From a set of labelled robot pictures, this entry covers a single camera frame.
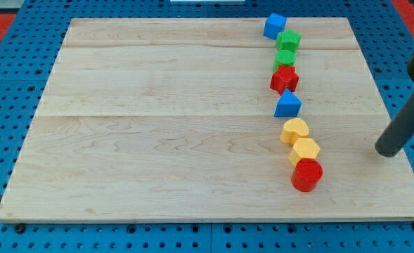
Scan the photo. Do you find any yellow heart block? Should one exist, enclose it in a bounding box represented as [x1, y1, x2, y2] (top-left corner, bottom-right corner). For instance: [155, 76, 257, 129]
[280, 118, 310, 144]

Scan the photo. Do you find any red cylinder block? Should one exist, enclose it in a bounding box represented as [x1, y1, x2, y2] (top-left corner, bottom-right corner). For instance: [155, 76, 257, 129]
[291, 158, 323, 192]

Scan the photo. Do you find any green cylinder block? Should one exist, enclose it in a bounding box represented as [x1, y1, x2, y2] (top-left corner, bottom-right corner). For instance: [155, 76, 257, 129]
[272, 50, 296, 72]

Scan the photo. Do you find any blue cube block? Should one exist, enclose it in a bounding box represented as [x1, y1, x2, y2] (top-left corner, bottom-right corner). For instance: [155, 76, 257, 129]
[263, 13, 287, 40]

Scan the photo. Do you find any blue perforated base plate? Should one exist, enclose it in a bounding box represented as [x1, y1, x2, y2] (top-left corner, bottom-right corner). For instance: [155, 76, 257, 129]
[0, 0, 414, 252]

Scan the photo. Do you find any blue triangle block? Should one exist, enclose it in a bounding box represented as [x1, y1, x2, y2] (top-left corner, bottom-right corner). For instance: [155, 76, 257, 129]
[274, 89, 302, 117]

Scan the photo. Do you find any wooden board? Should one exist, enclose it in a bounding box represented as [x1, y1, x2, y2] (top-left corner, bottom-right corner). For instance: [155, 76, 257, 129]
[0, 18, 414, 223]

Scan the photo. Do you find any green star block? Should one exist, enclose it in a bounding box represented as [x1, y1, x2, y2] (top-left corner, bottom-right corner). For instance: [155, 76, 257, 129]
[275, 30, 302, 53]

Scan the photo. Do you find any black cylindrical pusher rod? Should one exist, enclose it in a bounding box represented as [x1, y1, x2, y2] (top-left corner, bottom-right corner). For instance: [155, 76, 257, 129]
[375, 92, 414, 157]

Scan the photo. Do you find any yellow hexagon block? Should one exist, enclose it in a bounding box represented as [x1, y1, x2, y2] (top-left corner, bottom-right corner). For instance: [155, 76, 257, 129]
[288, 138, 321, 167]

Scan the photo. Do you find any red star block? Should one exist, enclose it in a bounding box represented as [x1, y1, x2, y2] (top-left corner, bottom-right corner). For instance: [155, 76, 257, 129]
[270, 65, 299, 95]

